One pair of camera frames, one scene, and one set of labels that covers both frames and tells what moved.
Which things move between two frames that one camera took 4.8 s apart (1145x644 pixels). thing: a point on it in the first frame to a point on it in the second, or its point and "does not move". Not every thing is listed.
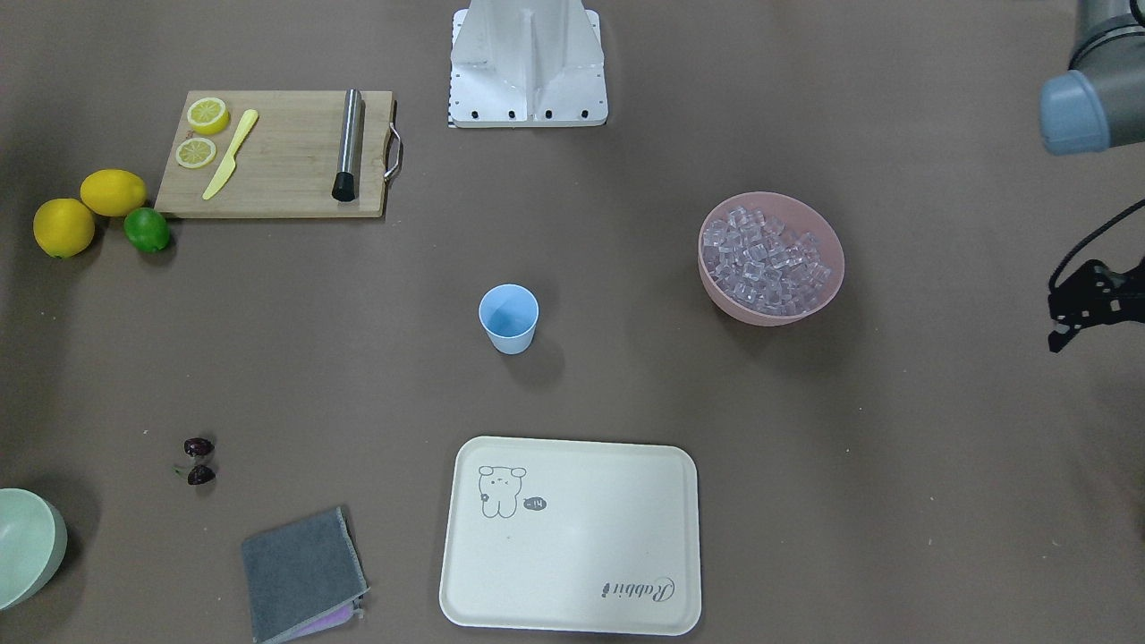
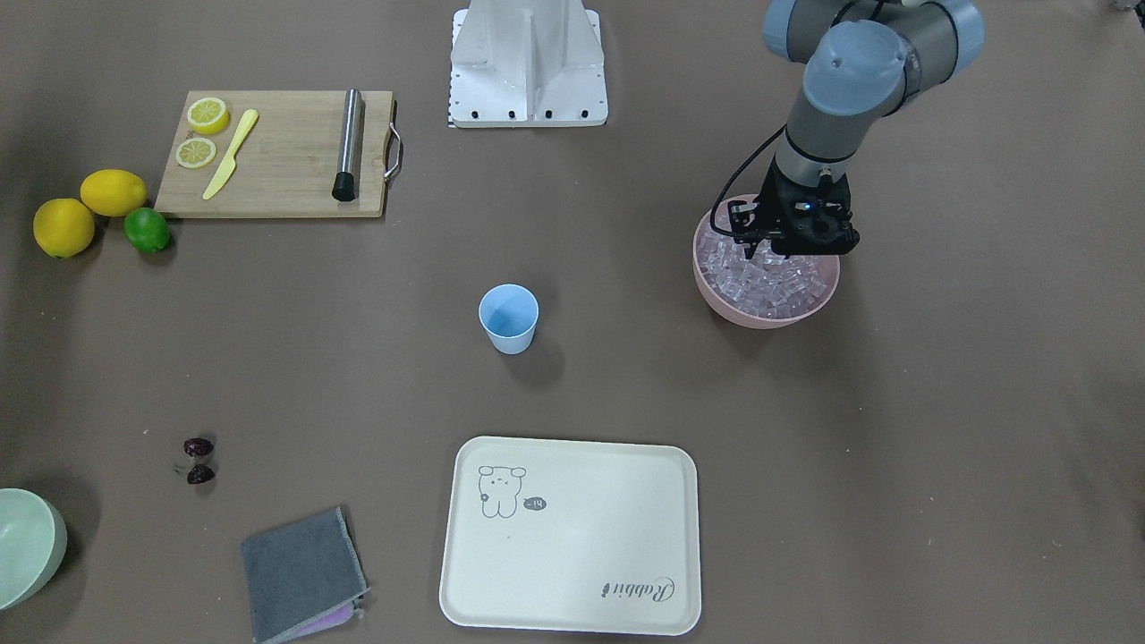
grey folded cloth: (303, 576) does not move
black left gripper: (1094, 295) to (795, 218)
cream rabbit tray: (572, 536) does not move
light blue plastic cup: (509, 313) does not move
